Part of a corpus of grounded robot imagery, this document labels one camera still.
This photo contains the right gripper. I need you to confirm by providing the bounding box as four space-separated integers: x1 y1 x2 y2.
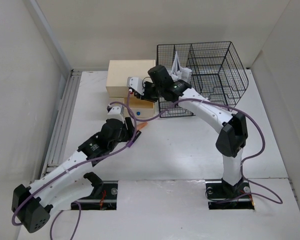
136 80 163 103

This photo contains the purple cap black highlighter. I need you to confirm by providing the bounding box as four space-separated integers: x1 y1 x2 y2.
127 130 142 148

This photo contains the orange translucent highlighter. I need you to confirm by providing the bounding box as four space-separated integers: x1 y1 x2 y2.
136 122 148 131

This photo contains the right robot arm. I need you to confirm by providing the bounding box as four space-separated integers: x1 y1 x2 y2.
127 65 248 197

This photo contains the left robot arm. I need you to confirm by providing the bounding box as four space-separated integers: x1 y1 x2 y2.
11 117 137 233

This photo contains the cream drawer cabinet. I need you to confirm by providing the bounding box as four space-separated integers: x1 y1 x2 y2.
106 59 156 119

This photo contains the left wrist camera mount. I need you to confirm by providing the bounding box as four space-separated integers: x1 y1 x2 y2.
107 105 125 123

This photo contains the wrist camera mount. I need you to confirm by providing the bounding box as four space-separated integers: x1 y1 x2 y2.
107 105 125 123
127 76 145 96

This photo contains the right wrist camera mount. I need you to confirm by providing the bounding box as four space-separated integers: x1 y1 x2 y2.
127 76 145 96

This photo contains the aluminium rail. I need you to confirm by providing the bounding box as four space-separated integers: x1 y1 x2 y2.
38 69 82 179

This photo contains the black wire mesh organizer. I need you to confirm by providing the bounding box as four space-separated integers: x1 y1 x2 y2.
156 41 249 107

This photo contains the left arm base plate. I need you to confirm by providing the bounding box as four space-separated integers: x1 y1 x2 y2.
76 181 119 211

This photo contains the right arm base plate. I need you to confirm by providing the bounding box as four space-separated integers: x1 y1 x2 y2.
205 179 255 210

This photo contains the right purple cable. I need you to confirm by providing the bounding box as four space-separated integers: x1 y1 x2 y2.
126 89 283 205

